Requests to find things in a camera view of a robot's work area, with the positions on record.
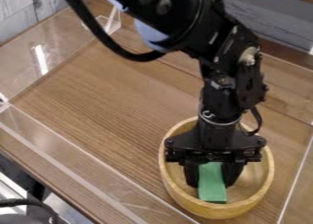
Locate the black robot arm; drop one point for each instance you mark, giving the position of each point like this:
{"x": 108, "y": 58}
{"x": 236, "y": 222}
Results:
{"x": 199, "y": 28}

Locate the green rectangular block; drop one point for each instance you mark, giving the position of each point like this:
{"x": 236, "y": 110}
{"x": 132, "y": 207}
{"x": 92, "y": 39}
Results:
{"x": 212, "y": 190}

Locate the brown wooden bowl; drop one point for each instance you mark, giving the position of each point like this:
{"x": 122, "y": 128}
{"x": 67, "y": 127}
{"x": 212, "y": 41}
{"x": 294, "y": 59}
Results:
{"x": 244, "y": 195}

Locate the clear acrylic corner bracket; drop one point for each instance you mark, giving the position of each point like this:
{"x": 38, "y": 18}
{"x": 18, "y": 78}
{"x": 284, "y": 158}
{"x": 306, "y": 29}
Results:
{"x": 108, "y": 20}

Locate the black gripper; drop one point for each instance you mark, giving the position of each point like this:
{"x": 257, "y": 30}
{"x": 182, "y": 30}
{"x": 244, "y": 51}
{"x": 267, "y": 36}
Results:
{"x": 207, "y": 142}

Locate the clear acrylic tray wall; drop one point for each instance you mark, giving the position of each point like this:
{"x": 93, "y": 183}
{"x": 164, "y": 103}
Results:
{"x": 104, "y": 194}

